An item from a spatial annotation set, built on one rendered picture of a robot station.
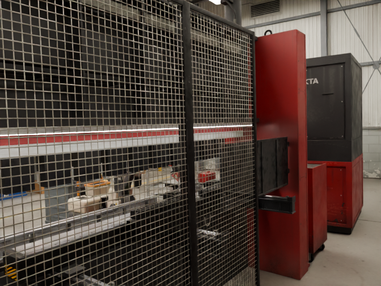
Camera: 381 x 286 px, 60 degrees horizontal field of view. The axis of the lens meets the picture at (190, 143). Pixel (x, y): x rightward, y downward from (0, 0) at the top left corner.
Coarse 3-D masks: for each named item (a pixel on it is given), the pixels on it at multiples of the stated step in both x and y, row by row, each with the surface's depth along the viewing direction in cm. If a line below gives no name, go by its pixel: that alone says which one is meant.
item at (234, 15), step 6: (222, 0) 293; (228, 0) 289; (234, 0) 296; (240, 0) 300; (228, 6) 298; (234, 6) 296; (240, 6) 300; (228, 12) 298; (234, 12) 278; (240, 12) 300; (228, 18) 298; (234, 18) 278; (240, 18) 300; (240, 24) 300
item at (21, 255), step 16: (96, 224) 167; (112, 224) 166; (48, 240) 145; (64, 240) 144; (96, 240) 154; (112, 240) 161; (16, 256) 127; (48, 256) 135; (64, 256) 140; (32, 272) 130; (48, 272) 135
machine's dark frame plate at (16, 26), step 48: (48, 0) 163; (96, 0) 174; (144, 0) 207; (48, 48) 163; (96, 48) 185; (144, 48) 199; (192, 48) 256; (240, 48) 297; (0, 96) 145; (48, 96) 163; (96, 96) 186; (144, 96) 201; (240, 96) 304
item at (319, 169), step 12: (312, 168) 334; (324, 168) 367; (312, 180) 334; (324, 180) 367; (312, 192) 334; (324, 192) 368; (312, 204) 335; (324, 204) 368; (312, 216) 336; (324, 216) 368; (312, 228) 337; (324, 228) 368; (312, 240) 337; (324, 240) 369; (312, 252) 338
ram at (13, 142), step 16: (224, 128) 305; (0, 144) 151; (16, 144) 157; (32, 144) 163; (48, 144) 169; (80, 144) 184; (96, 144) 193; (112, 144) 202; (128, 144) 212; (144, 144) 223
